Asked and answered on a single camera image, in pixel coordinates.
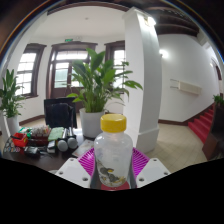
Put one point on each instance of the dark-framed narrow window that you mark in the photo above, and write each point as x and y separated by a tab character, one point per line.
118	56

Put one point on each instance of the dark-framed wide window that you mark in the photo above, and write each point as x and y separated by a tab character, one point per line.
26	71

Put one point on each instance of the colourful printed magazine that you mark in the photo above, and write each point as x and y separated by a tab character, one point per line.
8	146

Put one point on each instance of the green notepad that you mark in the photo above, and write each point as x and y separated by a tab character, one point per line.
55	133

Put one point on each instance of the green exit sign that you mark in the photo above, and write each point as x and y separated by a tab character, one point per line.
68	40

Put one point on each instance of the clear bottle with yellow cap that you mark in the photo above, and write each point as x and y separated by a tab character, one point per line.
113	150

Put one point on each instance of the small plant in white pot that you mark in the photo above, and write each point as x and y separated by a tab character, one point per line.
12	125

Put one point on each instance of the black device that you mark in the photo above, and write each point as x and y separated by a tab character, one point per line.
32	152

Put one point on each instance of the white wall-mounted rail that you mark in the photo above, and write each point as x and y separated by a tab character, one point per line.
188	87

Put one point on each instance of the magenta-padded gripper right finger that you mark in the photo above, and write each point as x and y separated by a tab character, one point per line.
152	172

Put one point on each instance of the red carpeted staircase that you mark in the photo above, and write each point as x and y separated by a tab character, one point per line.
201	125

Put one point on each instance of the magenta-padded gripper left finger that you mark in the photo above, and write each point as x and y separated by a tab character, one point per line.
71	172

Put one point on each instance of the white printed magazine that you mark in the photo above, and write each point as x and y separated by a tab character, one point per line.
81	148

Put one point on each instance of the dark wooden double door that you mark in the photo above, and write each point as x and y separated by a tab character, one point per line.
61	73

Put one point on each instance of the large plant in white pot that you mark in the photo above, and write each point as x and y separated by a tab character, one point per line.
90	123

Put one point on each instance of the grey-headed black microphone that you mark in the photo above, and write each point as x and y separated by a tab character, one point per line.
62	144
72	142

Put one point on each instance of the black chair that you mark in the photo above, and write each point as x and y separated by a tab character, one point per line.
60	115

